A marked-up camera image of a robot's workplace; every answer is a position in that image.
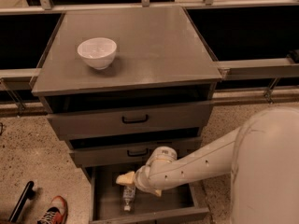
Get black middle drawer handle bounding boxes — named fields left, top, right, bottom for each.
left=127, top=148, right=149, bottom=157

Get clear plastic water bottle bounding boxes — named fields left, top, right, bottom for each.
left=122, top=186, right=135, bottom=212

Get grey metal drawer cabinet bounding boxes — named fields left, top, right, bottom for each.
left=31, top=6, right=222, bottom=224

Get white ceramic bowl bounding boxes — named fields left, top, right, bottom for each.
left=77, top=37, right=117, bottom=70

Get middle grey drawer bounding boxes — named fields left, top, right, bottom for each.
left=70, top=137, right=202, bottom=167

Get black stand leg left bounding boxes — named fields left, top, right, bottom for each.
left=8, top=181, right=35, bottom=223

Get bottom grey open drawer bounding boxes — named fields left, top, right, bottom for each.
left=90, top=160, right=208, bottom=224

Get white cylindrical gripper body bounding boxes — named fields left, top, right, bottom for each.
left=134, top=165, right=155, bottom=193

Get top grey drawer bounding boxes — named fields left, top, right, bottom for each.
left=48, top=102, right=213, bottom=140

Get black top drawer handle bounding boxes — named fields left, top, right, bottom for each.
left=121, top=114, right=149, bottom=124

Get black drawer handle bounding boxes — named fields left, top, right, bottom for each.
left=127, top=148, right=149, bottom=157
left=121, top=114, right=149, bottom=124

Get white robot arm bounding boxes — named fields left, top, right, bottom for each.
left=116, top=106, right=299, bottom=224

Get metal window railing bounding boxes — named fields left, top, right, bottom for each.
left=0, top=0, right=298, bottom=114

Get red and white sneaker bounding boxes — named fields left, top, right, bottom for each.
left=37, top=196, right=68, bottom=224

